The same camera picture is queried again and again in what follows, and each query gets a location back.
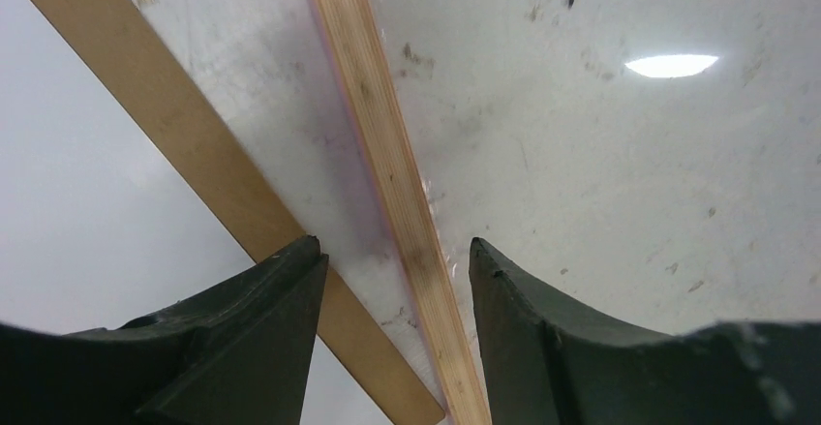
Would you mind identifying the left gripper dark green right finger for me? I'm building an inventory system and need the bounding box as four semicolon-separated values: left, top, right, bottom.
470;237;820;424

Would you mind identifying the light wooden picture frame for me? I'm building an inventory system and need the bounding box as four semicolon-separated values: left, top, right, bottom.
313;0;492;424

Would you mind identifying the brown frame backing board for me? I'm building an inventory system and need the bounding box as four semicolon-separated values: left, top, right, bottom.
30;0;444;424

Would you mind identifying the white photo paper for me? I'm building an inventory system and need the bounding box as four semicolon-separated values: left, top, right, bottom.
1;0;387;424

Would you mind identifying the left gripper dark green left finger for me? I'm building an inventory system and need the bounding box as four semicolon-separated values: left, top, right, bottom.
1;236;328;424

